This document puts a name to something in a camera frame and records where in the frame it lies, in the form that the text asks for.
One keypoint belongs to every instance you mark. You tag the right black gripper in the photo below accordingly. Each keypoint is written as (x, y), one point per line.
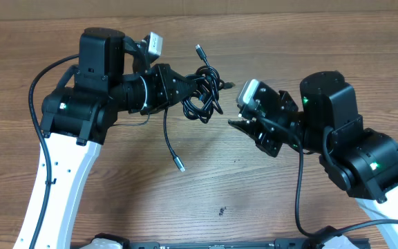
(268, 116)

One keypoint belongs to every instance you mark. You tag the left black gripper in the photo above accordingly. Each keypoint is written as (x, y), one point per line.
(159, 77)

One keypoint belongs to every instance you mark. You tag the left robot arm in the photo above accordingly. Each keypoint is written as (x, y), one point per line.
(113, 74)

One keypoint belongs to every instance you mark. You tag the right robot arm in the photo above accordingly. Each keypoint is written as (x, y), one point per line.
(360, 161)

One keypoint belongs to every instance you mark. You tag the small black debris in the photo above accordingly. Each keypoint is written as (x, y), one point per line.
(221, 211)

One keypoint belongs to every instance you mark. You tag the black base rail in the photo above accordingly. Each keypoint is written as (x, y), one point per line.
(103, 240)

